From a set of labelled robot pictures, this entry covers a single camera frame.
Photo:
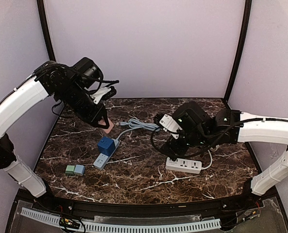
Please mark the light blue plug adapter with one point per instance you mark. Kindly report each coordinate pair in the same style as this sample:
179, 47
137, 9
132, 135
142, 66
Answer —
79, 170

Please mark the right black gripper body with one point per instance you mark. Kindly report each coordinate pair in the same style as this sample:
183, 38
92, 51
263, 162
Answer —
174, 142

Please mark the black frame post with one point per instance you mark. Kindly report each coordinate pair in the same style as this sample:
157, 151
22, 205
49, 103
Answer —
45, 29
239, 50

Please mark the green plug adapter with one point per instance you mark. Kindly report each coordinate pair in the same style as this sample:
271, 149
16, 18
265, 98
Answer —
69, 170

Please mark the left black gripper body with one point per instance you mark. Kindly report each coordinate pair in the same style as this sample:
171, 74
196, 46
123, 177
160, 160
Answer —
90, 112

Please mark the blue cube socket adapter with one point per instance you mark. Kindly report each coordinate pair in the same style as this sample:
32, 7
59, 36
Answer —
106, 146

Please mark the black front rail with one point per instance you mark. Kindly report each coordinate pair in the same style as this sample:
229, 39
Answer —
220, 207

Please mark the right black frame post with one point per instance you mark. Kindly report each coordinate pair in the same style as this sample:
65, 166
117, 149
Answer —
239, 50

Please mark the white power strip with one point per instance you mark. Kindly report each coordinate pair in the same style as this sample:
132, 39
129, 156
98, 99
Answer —
184, 165

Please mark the light blue power strip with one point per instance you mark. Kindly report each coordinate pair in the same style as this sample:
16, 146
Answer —
102, 159

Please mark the grey slotted cable duct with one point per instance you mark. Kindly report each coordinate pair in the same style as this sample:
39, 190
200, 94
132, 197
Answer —
124, 225

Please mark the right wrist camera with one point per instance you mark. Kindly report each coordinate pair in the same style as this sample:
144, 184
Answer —
168, 124

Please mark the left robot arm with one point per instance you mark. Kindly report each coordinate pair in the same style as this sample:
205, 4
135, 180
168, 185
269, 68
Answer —
82, 87

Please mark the pink plug adapter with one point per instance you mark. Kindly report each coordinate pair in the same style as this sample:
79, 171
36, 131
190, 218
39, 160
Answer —
108, 130

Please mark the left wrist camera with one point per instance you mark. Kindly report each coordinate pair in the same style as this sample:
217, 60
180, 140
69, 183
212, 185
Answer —
87, 67

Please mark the left black frame post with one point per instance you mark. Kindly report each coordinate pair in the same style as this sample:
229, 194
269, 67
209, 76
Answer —
45, 29

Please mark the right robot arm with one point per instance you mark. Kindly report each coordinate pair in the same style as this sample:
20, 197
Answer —
190, 126

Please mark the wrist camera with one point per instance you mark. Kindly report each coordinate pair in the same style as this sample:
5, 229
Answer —
168, 124
87, 67

